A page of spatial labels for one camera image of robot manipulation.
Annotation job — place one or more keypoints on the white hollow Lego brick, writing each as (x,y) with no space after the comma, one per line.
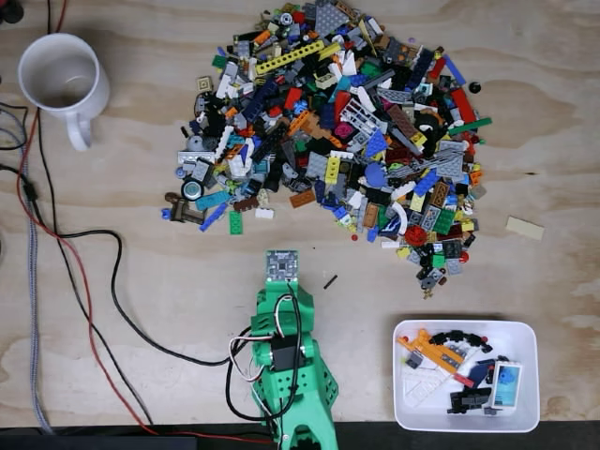
(264,213)

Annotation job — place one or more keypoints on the orange Lego brick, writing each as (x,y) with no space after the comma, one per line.
(302,199)

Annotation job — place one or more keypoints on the reddish brown Lego piece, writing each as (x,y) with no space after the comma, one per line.
(246,205)

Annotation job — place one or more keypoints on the small grey Lego piece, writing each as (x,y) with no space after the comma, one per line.
(414,360)

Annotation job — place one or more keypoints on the long blue Lego plate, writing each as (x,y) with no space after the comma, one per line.
(213,217)

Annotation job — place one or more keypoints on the red round Lego piece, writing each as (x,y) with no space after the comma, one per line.
(415,235)

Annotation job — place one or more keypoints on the orange Lego assembly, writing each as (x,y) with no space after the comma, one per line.
(431,349)

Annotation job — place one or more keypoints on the white Lego arch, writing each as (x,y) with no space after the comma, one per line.
(403,213)

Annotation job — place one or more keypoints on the teal Lego plate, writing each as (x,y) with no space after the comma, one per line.
(211,200)

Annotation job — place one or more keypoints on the yellow Lego brick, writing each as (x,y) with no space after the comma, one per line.
(333,169)

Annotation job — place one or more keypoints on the white Lego wedge plate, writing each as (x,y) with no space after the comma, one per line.
(422,389)

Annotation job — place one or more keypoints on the blue round Lego dish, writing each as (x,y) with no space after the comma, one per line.
(375,175)

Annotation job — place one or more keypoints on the dark translucent Lego piece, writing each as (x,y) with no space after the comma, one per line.
(185,211)

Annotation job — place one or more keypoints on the black curved Lego piece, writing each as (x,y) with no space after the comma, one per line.
(454,336)

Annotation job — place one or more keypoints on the Lego wheel with teal hub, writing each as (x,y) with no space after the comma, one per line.
(193,189)

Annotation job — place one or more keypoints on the blue Lego wedge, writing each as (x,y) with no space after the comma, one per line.
(377,145)

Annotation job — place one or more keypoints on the light grey long Lego plate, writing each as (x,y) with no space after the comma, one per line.
(194,157)

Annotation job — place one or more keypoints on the dark blue Lego piece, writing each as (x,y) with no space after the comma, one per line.
(478,372)

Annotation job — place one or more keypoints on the black Lego assembly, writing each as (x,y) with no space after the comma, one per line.
(469,400)

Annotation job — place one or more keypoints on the white Lego fence piece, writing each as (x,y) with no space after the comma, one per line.
(358,115)

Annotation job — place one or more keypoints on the long brown Lego plate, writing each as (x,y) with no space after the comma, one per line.
(401,121)

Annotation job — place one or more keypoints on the white Lego window blue pane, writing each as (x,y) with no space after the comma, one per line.
(506,384)

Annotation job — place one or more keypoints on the white plastic bin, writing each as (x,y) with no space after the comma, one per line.
(525,375)

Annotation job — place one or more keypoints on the tan flat Lego plate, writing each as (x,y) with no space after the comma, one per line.
(525,228)

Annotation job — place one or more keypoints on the tan square Lego tile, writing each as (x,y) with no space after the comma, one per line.
(205,84)

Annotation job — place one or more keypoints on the long green Lego plate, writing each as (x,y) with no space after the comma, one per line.
(469,126)

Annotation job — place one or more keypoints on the yellow long Lego beam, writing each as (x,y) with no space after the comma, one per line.
(290,57)

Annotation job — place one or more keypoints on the red Lego brick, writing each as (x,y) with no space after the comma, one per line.
(464,105)

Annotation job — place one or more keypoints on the black round Lego piece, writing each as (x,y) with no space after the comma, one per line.
(475,87)

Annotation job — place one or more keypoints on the large grey Lego plate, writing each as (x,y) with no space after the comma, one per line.
(330,19)

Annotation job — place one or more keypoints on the short black rod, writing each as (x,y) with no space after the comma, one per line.
(330,281)

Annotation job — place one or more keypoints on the white ceramic mug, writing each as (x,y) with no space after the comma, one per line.
(89,108)

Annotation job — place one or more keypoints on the gripper camera circuit board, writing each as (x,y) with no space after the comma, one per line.
(281,266)

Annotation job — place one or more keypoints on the tan Lego bracket brick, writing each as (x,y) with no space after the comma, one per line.
(264,197)

